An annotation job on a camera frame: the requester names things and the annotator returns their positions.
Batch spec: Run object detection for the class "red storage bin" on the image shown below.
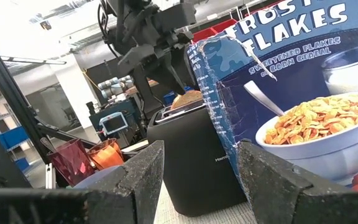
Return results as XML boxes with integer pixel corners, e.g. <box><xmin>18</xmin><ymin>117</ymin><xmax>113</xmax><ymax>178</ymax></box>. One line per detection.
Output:
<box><xmin>192</xmin><ymin>27</ymin><xmax>219</xmax><ymax>44</ymax></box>
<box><xmin>211</xmin><ymin>18</ymin><xmax>239</xmax><ymax>34</ymax></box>

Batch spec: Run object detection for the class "blue frosted flakes cereal box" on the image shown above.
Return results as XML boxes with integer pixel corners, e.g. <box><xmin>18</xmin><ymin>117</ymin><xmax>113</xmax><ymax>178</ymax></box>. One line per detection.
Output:
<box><xmin>186</xmin><ymin>0</ymin><xmax>358</xmax><ymax>208</ymax></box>

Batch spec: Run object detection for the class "black aluminium table frame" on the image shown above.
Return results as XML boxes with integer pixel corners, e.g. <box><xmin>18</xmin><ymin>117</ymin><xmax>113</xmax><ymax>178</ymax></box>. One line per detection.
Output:
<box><xmin>0</xmin><ymin>24</ymin><xmax>99</xmax><ymax>164</ymax></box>

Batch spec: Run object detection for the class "grey woven placemat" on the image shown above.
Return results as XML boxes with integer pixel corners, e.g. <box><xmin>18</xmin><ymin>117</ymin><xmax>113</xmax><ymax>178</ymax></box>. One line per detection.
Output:
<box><xmin>153</xmin><ymin>182</ymin><xmax>258</xmax><ymax>224</ymax></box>

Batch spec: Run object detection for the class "toasted bread slice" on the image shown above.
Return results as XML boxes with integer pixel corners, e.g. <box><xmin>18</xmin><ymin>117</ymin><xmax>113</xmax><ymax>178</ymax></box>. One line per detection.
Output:
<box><xmin>170</xmin><ymin>89</ymin><xmax>204</xmax><ymax>111</ymax></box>

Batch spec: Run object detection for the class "light blue bowl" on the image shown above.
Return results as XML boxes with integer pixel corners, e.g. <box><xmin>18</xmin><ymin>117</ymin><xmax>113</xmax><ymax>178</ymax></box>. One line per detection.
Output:
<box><xmin>72</xmin><ymin>164</ymin><xmax>124</xmax><ymax>190</ymax></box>

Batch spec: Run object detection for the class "blue storage bin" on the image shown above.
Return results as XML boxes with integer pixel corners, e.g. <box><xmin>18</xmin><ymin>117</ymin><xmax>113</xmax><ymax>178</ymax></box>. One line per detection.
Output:
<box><xmin>0</xmin><ymin>125</ymin><xmax>31</xmax><ymax>151</ymax></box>

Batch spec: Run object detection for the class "dark red plastic cup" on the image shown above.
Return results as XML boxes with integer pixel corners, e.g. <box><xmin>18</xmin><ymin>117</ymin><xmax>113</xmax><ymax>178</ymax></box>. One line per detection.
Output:
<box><xmin>47</xmin><ymin>138</ymin><xmax>96</xmax><ymax>188</ymax></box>

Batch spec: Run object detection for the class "white teach pendant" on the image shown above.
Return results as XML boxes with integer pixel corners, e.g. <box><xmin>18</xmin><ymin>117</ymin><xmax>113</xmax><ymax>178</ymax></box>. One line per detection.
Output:
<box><xmin>99</xmin><ymin>111</ymin><xmax>130</xmax><ymax>136</ymax></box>

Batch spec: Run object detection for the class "orange plastic cup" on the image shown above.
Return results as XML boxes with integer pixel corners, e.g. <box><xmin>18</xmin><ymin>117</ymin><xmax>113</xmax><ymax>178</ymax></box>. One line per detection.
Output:
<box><xmin>87</xmin><ymin>138</ymin><xmax>126</xmax><ymax>172</ymax></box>

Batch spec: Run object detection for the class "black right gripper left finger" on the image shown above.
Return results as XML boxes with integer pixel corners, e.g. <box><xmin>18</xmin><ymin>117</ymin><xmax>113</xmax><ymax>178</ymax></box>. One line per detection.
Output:
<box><xmin>85</xmin><ymin>139</ymin><xmax>167</xmax><ymax>224</ymax></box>

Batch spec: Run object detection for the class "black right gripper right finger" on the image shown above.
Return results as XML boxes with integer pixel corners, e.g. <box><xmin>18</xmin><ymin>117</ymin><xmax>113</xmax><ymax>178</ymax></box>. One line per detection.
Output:
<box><xmin>237</xmin><ymin>141</ymin><xmax>316</xmax><ymax>224</ymax></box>

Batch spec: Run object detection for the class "white pillar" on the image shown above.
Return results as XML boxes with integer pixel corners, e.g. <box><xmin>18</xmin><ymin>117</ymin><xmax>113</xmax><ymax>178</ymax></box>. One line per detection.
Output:
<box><xmin>52</xmin><ymin>54</ymin><xmax>101</xmax><ymax>144</ymax></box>

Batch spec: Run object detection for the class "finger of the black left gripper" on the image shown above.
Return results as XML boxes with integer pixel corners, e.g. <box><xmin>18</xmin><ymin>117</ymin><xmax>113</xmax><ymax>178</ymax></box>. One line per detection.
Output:
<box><xmin>131</xmin><ymin>60</ymin><xmax>165</xmax><ymax>121</ymax></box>
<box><xmin>162</xmin><ymin>45</ymin><xmax>199</xmax><ymax>96</ymax></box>

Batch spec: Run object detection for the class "black two-slot toaster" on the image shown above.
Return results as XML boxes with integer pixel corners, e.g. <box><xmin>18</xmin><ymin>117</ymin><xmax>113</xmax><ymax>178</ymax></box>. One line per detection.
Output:
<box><xmin>147</xmin><ymin>99</ymin><xmax>249</xmax><ymax>218</ymax></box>

